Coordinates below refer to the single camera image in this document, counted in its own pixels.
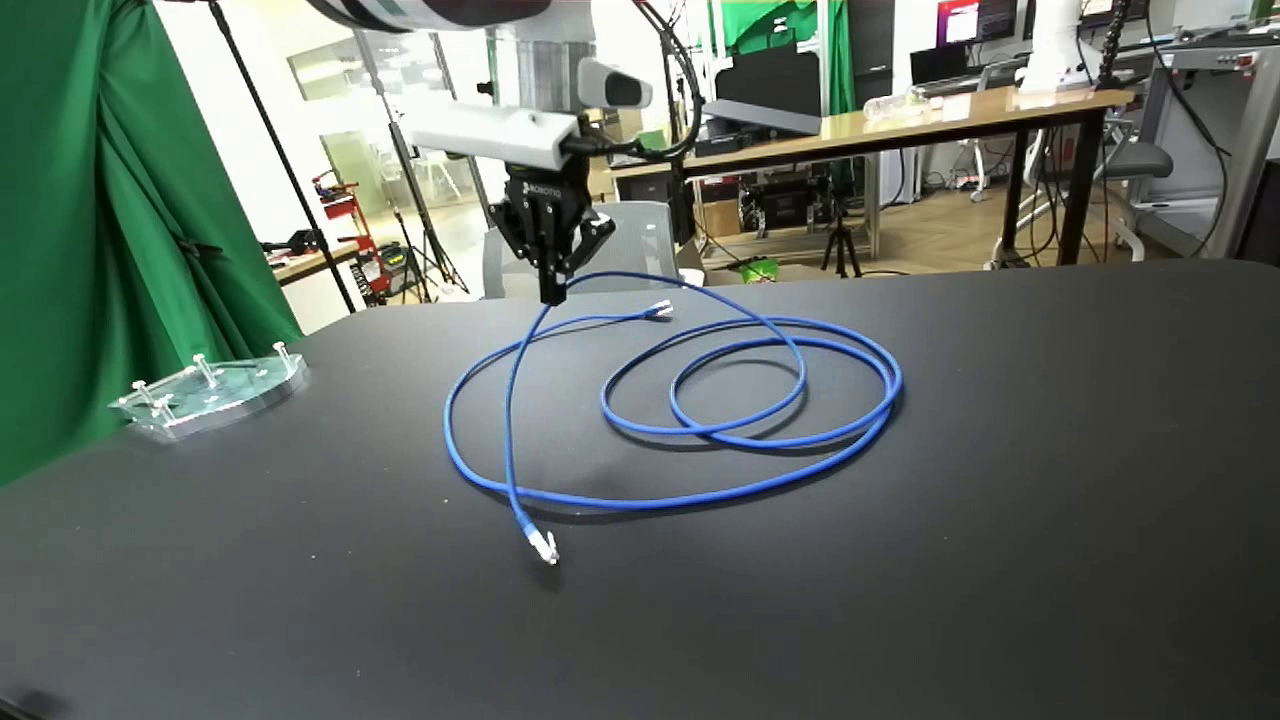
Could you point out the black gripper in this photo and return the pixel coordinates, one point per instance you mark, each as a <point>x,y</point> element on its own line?
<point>546,213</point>

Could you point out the red tool cart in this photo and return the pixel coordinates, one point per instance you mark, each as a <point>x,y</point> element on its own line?
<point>348,213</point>

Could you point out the low wooden side table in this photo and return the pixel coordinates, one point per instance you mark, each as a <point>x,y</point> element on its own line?
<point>312,262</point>

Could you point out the small black tripod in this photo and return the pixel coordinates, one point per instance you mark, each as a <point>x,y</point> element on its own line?
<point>840,250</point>

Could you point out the green backdrop cloth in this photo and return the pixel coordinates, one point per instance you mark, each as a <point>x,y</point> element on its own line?
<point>765,26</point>

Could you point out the thin black stand pole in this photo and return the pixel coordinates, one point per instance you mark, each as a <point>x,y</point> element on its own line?
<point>274,142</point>

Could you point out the clear acrylic plate with standoffs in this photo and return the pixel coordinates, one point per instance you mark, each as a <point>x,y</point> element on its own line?
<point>214,391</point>

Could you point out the wooden desk with black legs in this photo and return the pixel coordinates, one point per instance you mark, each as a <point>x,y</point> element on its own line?
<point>907,127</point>

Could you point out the white paper sheet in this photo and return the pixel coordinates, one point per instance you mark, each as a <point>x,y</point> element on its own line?
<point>920,108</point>

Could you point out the computer monitor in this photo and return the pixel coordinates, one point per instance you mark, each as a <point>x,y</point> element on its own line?
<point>962,21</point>

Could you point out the green curtain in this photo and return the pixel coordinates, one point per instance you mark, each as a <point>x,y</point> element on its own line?
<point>81,242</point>

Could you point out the grey swivel chair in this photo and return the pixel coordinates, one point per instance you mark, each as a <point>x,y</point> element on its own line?
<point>1135,160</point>

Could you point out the silver wrist camera bar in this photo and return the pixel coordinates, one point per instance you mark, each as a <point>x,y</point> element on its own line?
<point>486,134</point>

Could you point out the glass door with metal frame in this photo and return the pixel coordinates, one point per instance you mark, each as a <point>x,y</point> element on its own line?
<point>382,95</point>

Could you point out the grey metal desk frame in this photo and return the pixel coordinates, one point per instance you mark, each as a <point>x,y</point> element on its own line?
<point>1245,134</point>

